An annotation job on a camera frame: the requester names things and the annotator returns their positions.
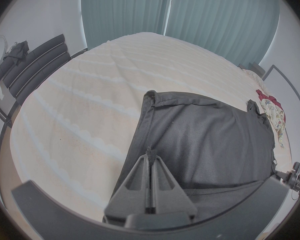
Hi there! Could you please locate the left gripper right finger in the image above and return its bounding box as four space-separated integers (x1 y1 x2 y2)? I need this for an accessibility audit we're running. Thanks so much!
150 154 198 219

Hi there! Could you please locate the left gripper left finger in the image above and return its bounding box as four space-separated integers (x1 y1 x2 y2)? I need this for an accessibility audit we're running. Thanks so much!
104 153 150 219

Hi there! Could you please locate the black T-shirt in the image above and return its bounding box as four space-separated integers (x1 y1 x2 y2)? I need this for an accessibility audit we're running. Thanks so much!
109 90 278 222

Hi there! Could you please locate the white printed pyjama top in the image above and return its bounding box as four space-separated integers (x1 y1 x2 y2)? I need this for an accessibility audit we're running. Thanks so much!
259 98 286 148

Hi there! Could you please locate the dark red garment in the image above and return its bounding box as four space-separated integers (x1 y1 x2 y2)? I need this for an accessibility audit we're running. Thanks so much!
255 89 287 124

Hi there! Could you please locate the pale pink pillow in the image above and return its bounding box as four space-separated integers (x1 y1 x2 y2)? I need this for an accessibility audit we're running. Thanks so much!
242 68 269 94

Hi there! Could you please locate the bed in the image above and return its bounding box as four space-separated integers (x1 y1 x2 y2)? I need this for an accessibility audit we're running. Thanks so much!
9 31 300 224

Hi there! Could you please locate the grey bedside table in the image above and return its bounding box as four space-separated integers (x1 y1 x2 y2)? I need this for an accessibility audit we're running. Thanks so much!
238 62 265 76

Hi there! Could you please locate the blue-green curtain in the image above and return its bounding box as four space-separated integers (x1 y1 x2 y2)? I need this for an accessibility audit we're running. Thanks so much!
164 0 280 64
80 0 174 51

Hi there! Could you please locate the dark grey garment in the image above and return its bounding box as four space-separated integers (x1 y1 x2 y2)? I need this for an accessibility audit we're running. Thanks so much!
4 40 30 65

